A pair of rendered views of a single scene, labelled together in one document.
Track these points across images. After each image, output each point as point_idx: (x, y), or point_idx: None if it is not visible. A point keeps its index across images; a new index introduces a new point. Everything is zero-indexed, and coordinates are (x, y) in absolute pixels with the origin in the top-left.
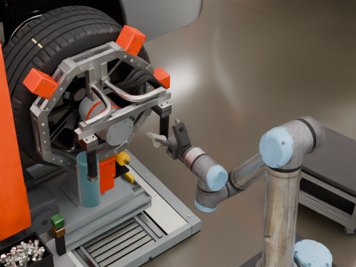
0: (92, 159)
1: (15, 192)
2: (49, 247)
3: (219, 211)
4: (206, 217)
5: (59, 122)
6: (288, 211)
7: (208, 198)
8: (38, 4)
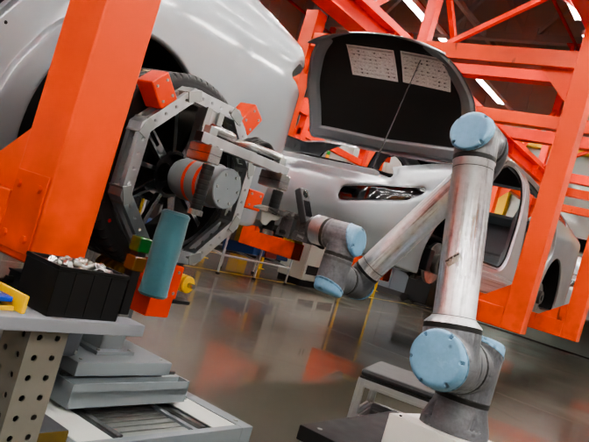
0: (208, 175)
1: (92, 188)
2: None
3: (265, 438)
4: (250, 440)
5: (137, 184)
6: (483, 217)
7: (341, 267)
8: None
